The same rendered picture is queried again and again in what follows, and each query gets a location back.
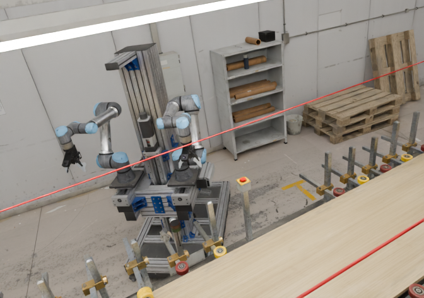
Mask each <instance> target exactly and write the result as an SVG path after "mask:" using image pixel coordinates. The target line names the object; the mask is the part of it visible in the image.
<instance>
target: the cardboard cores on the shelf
mask: <svg viewBox="0 0 424 298"><path fill-rule="evenodd" d="M265 62H266V56H258V57H253V58H250V59H249V66H252V65H255V64H260V63H265ZM226 66H227V71H231V70H234V69H239V68H244V60H242V61H237V62H234V63H229V64H226ZM276 86H277V83H276V82H275V81H273V82H270V81H269V80H268V81H267V79H265V80H261V81H256V82H253V83H248V84H245V85H240V86H236V87H233V88H229V92H230V98H235V100H237V99H240V98H244V97H249V96H252V95H256V94H259V93H264V92H268V91H271V90H275V89H276ZM272 111H275V108H274V106H272V107H271V104H270V103H266V104H262V105H258V106H255V107H251V108H248V109H244V110H239V111H237V112H232V117H233V121H234V123H237V122H240V121H244V120H247V119H250V118H253V117H257V116H260V115H263V114H267V113H269V112H272Z"/></svg>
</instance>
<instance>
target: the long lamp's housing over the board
mask: <svg viewBox="0 0 424 298"><path fill-rule="evenodd" d="M222 1H227V0H124V1H116V2H112V3H105V4H98V5H93V6H86V7H82V8H74V9H67V10H62V11H55V12H51V13H44V14H39V15H32V16H25V17H21V18H13V19H8V20H1V21H0V43H1V42H8V41H12V40H18V39H25V38H28V37H35V36H39V35H45V34H49V33H56V32H62V31H66V30H72V29H76V28H83V27H89V26H93V25H99V24H103V23H110V22H113V21H120V20H126V19H130V18H137V17H140V16H147V15H153V14H157V13H164V12H167V11H174V10H178V9H184V8H190V7H195V6H201V5H205V4H211V3H217V2H222Z"/></svg>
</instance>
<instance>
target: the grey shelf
mask: <svg viewBox="0 0 424 298"><path fill-rule="evenodd" d="M235 46H238V47H235ZM240 47H242V48H240ZM265 53H266V62H265V63H260V64H255V65H252V66H249V69H244V68H239V69H234V70H231V71H227V66H226V64H229V63H234V62H237V61H242V60H244V54H248V58H249V59H250V58H253V57H258V56H265ZM210 56H211V65H212V70H213V78H214V83H215V92H216V101H217V106H218V114H219V119H220V128H221V132H224V131H227V130H229V129H232V128H236V127H238V126H241V125H243V124H247V123H249V122H252V121H255V120H258V119H260V118H263V117H266V116H270V115H271V114H275V113H277V112H280V111H283V110H286V98H285V62H284V43H283V41H282V40H276V39H275V40H274V41H271V42H261V44H260V45H254V44H250V43H247V42H244V43H241V44H236V45H231V46H227V47H222V48H219V49H213V50H210ZM266 74H267V77H266ZM265 79H267V81H268V80H269V81H270V82H273V81H275V82H276V83H277V86H276V89H275V90H271V91H268V92H264V93H259V94H256V95H252V96H249V97H244V98H240V99H237V100H235V98H230V92H229V88H233V87H236V86H240V85H245V84H248V83H253V82H256V81H261V80H265ZM266 103H270V104H271V107H272V106H274V108H275V111H272V112H269V113H267V114H263V115H260V116H257V117H253V118H250V119H247V120H244V121H240V122H237V123H234V121H233V117H232V112H237V111H239V110H244V109H248V108H251V107H255V106H258V105H262V104H266ZM269 126H270V127H269ZM221 137H222V142H223V149H224V150H225V149H228V150H229V151H230V152H231V153H232V154H233V156H234V161H236V160H237V153H240V152H244V151H246V150H248V149H251V148H256V147H259V146H262V145H265V144H268V143H271V142H274V141H277V140H281V139H283V138H284V139H285V142H284V144H287V135H286V111H284V112H281V113H279V114H276V115H273V116H270V117H267V118H265V119H261V120H259V121H256V122H253V123H250V124H248V125H245V126H242V127H239V128H237V129H233V130H231V131H228V132H226V133H222V134H221Z"/></svg>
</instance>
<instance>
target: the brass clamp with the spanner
mask: <svg viewBox="0 0 424 298"><path fill-rule="evenodd" d="M169 257H171V258H172V259H171V260H168V258H169ZM169 257H167V260H168V263H169V265H170V267H171V268H172V267H174V266H175V265H176V264H175V261H177V260H178V259H179V260H180V261H186V260H187V258H189V253H188V251H187V250H185V251H184V255H182V256H179V255H178V253H175V254H173V255H171V256H169Z"/></svg>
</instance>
